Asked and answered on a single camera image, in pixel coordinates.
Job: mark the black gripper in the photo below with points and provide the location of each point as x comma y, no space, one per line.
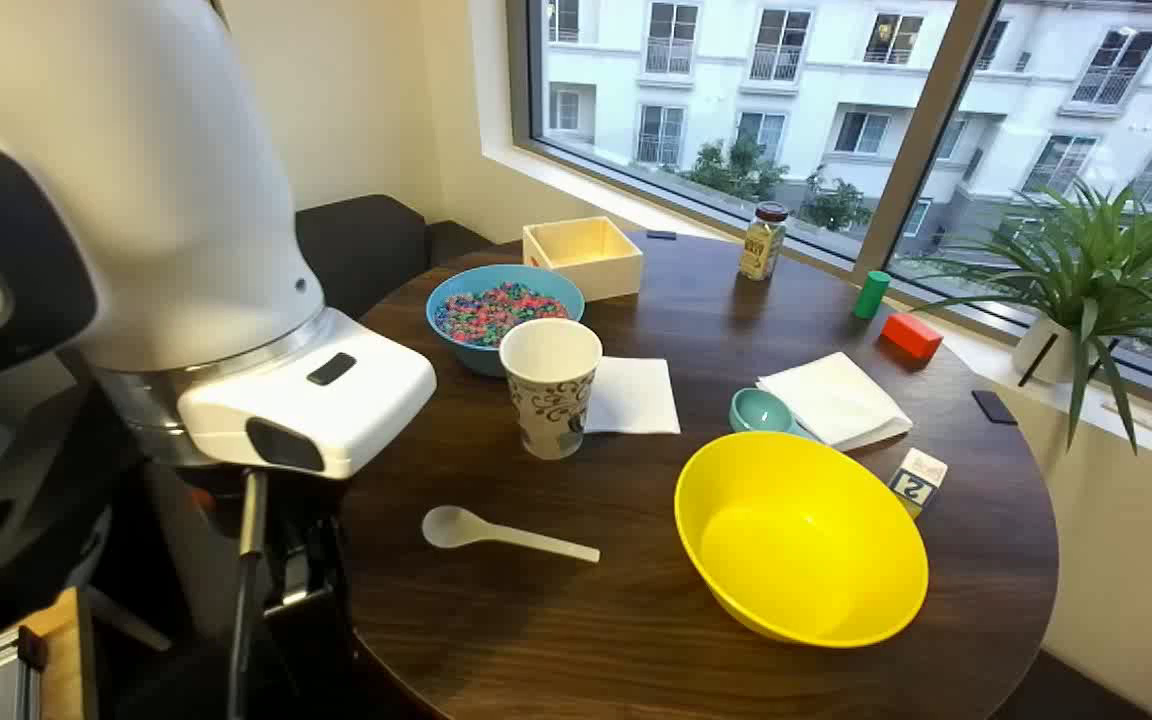
285,560

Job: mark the white plastic spoon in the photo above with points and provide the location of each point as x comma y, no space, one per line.
457,527

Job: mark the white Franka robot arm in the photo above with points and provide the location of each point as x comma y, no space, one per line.
163,185

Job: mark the patterned white paper cup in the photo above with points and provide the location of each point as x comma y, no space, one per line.
551,394

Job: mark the small teal cup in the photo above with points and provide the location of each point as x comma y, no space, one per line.
757,410

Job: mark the blue bowl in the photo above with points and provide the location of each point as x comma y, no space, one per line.
448,321

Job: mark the black upholstered chair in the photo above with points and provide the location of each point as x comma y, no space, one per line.
360,244

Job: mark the colourful beads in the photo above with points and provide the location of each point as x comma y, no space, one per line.
498,313

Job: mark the flat white napkin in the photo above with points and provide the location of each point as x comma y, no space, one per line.
633,396

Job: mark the light wooden box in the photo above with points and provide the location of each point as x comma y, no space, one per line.
602,274

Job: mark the black table clip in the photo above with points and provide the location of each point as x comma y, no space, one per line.
661,234
995,410

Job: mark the yellow plastic bowl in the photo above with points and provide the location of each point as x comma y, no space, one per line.
801,547

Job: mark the yellow jar with dark lid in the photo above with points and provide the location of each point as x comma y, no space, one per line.
760,244

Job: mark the folded white napkin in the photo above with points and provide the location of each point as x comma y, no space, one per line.
838,396

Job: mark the small white card box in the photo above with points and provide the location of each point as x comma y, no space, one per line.
916,480

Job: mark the green cylinder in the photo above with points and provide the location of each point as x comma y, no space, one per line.
869,297

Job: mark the orange block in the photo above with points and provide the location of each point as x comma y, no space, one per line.
909,338

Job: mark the white plant pot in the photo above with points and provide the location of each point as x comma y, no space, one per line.
1043,349

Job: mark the green potted plant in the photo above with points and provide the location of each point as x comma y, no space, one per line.
1109,267

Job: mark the window frame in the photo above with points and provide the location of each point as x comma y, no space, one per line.
921,145

